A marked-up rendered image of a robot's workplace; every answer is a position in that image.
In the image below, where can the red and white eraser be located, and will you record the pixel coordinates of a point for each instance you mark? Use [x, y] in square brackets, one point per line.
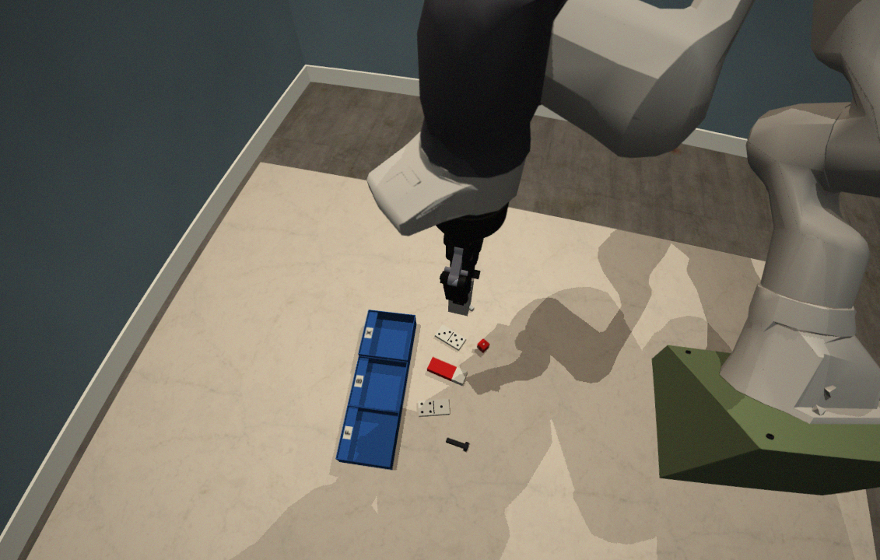
[447, 371]

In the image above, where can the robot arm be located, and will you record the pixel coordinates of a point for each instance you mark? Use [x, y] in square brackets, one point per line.
[640, 79]

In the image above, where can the white domino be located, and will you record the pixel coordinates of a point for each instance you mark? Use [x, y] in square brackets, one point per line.
[450, 337]
[434, 407]

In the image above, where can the blue bin rack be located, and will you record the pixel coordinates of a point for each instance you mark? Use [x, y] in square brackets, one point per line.
[376, 391]

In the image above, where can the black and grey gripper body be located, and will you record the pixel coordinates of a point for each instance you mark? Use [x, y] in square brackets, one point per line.
[464, 231]

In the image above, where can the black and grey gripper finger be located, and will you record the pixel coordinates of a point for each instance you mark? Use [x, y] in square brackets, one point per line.
[457, 278]
[475, 274]

